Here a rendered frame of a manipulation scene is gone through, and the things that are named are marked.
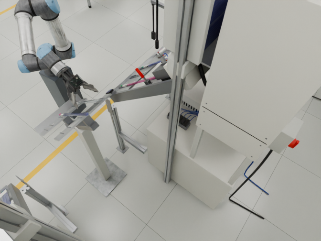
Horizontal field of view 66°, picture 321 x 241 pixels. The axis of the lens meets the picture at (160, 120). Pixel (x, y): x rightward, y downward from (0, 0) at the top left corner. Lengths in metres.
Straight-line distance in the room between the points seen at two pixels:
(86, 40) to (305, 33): 2.81
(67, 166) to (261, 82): 1.84
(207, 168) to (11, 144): 1.80
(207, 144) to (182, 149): 0.16
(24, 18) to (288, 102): 1.44
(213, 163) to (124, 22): 2.40
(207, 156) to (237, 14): 1.01
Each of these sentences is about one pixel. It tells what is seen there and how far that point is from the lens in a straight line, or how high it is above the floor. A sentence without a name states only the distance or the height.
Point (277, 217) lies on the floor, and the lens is 2.28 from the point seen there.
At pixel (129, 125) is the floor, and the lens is 2.39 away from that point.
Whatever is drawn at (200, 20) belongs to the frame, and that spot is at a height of 1.57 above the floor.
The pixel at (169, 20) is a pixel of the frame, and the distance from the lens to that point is 0.89.
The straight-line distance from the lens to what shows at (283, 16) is 0.72.
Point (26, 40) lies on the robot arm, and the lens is 1.63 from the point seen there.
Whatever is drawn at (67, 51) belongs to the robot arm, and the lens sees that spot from 2.00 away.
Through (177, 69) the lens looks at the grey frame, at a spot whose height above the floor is 1.35.
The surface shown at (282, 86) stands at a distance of 0.84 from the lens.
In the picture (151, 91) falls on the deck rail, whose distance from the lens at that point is 1.27.
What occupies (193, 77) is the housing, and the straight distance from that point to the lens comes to 1.11.
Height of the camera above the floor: 2.04
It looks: 58 degrees down
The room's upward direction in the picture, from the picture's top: 2 degrees clockwise
